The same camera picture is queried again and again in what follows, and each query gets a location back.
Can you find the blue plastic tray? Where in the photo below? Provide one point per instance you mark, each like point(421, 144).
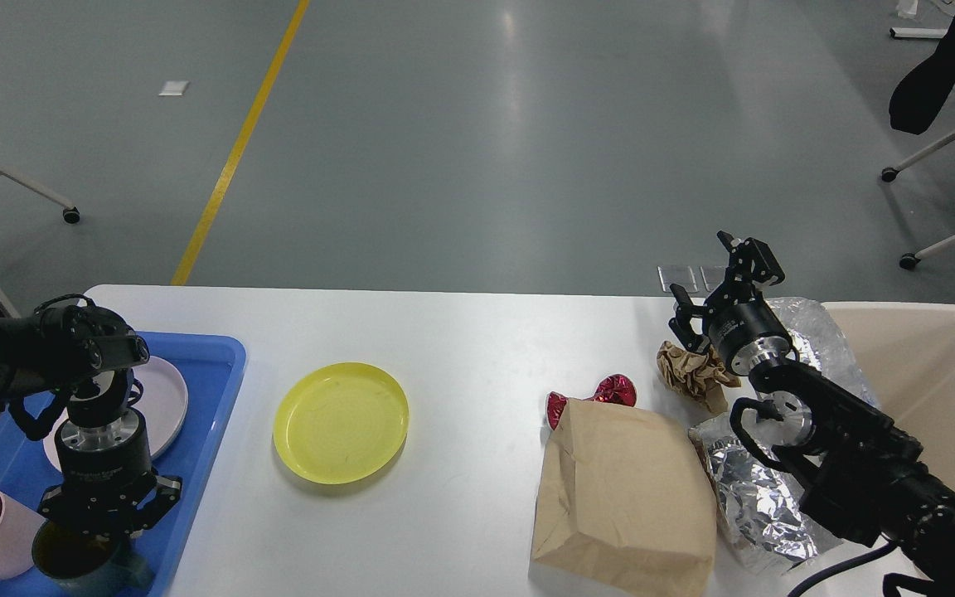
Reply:
point(212, 368)

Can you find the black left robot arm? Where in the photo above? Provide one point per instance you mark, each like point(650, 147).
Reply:
point(68, 372)

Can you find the pink plate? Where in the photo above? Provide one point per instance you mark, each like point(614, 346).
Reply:
point(163, 405)

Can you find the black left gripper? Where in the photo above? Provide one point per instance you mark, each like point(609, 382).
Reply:
point(116, 492)

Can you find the crumpled aluminium foil sheet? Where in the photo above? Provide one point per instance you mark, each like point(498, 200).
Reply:
point(759, 509)

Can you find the clear plastic bag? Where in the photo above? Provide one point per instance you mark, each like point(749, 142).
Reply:
point(821, 343)

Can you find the red foil wrapper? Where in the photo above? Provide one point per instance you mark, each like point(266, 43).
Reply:
point(615, 389)

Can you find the dark teal mug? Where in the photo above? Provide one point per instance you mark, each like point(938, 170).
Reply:
point(84, 565)

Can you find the crumpled brown paper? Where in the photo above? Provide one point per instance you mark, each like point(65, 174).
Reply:
point(700, 377)

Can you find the beige plastic bin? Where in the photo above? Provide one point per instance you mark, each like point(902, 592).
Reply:
point(907, 352)

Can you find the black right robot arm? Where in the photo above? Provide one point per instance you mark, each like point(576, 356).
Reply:
point(862, 476)

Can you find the metal floor plate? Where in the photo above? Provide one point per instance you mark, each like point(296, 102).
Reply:
point(694, 280)

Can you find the brown paper bag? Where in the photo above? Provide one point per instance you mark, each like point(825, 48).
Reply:
point(624, 500)

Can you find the yellow plastic plate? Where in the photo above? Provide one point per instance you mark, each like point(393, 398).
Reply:
point(341, 424)

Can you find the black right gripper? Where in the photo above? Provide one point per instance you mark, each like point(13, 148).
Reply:
point(747, 332)

